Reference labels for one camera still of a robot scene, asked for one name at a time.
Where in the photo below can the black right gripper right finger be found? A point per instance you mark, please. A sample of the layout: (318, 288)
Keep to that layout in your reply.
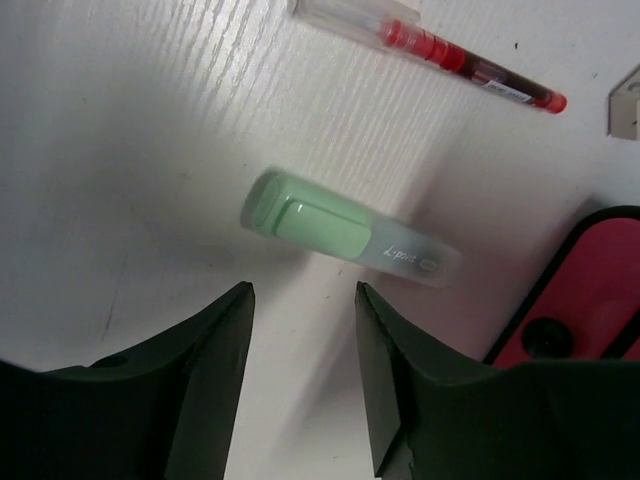
(434, 413)

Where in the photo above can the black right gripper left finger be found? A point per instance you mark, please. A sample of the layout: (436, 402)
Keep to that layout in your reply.
(162, 409)

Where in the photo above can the green highlighter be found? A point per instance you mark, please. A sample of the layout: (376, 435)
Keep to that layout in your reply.
(291, 209)

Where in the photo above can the black drawer cabinet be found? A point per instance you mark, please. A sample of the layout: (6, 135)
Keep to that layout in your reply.
(550, 280)

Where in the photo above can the white eraser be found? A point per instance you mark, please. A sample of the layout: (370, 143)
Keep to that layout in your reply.
(623, 108)

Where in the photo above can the red gel pen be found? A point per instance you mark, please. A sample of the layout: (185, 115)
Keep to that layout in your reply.
(394, 27)

